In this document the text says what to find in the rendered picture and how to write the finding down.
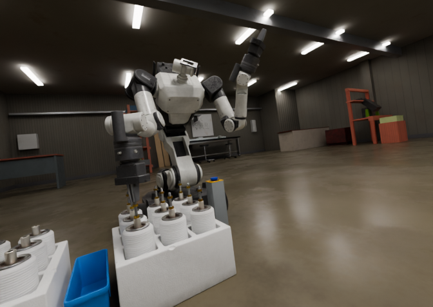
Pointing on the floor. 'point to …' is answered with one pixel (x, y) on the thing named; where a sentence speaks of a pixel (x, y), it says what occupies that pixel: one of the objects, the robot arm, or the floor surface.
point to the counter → (302, 138)
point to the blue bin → (89, 281)
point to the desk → (33, 167)
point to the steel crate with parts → (338, 137)
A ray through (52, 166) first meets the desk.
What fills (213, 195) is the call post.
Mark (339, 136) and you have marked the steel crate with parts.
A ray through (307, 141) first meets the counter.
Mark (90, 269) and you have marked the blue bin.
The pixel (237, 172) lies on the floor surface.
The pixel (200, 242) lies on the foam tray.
